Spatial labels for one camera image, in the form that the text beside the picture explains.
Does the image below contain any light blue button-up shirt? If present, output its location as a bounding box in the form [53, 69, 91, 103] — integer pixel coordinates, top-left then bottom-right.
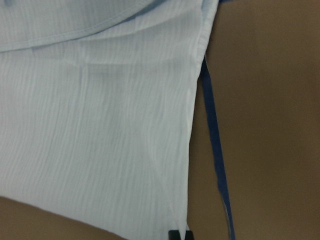
[0, 0, 218, 240]

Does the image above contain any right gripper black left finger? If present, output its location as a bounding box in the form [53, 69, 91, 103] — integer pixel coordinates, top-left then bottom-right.
[168, 230, 181, 240]

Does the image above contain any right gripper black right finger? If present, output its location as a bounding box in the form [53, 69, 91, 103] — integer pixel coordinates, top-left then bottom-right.
[184, 230, 194, 240]

